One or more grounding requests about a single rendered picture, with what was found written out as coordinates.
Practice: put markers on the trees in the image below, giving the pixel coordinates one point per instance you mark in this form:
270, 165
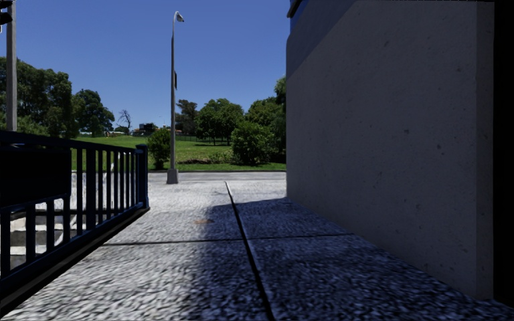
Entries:
44, 100
241, 124

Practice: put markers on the grey street lamp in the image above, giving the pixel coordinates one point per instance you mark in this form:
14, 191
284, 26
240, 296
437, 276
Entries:
172, 120

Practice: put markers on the tree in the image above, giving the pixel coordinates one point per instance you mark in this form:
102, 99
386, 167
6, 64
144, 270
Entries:
125, 118
159, 146

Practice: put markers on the pale concrete building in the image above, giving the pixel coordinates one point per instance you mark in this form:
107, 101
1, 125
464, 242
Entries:
385, 140

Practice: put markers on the dark stairway railing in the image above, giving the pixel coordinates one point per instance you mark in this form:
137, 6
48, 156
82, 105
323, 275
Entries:
90, 176

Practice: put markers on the traffic light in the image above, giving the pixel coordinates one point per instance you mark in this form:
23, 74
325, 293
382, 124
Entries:
11, 80

